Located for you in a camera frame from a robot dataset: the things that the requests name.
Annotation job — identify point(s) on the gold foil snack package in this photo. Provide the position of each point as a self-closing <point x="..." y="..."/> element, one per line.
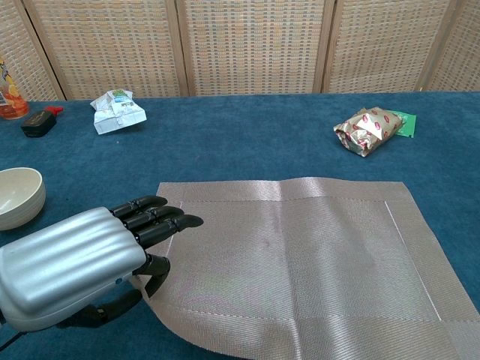
<point x="363" y="135"/>

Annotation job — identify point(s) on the blue carpet table cover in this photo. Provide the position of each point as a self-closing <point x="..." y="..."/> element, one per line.
<point x="243" y="150"/>

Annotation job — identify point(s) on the white snack bag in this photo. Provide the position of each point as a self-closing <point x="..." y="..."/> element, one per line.
<point x="120" y="116"/>

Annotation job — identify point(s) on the green tea sachet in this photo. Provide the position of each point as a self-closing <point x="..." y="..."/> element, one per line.
<point x="408" y="125"/>

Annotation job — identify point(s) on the white bowl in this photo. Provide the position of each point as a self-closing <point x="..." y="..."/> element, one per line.
<point x="26" y="202"/>

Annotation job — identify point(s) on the black sauce bottle red cap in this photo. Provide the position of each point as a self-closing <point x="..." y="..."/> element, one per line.
<point x="37" y="122"/>

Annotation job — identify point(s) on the beige woven placemat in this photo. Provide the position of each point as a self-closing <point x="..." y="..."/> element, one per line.
<point x="318" y="262"/>

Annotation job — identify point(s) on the woven folding screen panel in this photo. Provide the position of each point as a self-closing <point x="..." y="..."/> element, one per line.
<point x="22" y="56"/>
<point x="255" y="45"/>
<point x="112" y="48"/>
<point x="465" y="56"/>
<point x="382" y="45"/>

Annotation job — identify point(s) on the orange drink bottle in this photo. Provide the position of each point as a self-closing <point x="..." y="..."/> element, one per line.
<point x="13" y="105"/>

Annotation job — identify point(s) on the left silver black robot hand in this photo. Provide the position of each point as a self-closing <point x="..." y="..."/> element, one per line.
<point x="67" y="262"/>

